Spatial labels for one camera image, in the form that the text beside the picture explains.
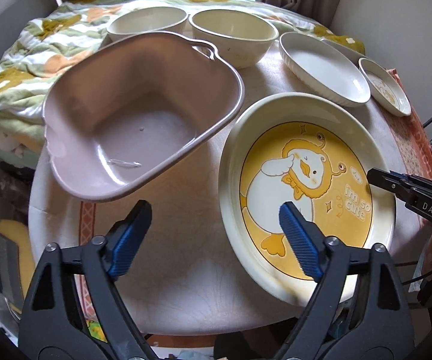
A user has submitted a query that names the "cream round bowl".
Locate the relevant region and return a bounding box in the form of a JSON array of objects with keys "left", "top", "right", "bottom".
[{"left": 188, "top": 9, "right": 279, "bottom": 69}]

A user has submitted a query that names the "floral green orange duvet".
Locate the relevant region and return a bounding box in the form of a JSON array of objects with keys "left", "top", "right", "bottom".
[{"left": 0, "top": 0, "right": 366, "bottom": 169}]

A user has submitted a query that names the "white ribbed ramekin bowl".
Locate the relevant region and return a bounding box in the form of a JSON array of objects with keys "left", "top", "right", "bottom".
[{"left": 107, "top": 7, "right": 189, "bottom": 41}]

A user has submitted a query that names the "large yellow duck plate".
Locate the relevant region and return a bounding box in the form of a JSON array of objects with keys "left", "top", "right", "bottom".
[{"left": 218, "top": 92, "right": 396, "bottom": 306}]

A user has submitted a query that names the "white round plate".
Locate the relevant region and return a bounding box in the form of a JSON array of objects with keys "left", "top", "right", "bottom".
[{"left": 279, "top": 32, "right": 371, "bottom": 107}]

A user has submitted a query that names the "small duck saucer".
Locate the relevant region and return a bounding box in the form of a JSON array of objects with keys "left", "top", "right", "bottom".
[{"left": 358, "top": 58, "right": 412, "bottom": 117}]

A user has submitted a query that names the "pink plastic basin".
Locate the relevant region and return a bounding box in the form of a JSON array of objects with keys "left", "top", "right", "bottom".
[{"left": 43, "top": 32, "right": 245, "bottom": 202}]

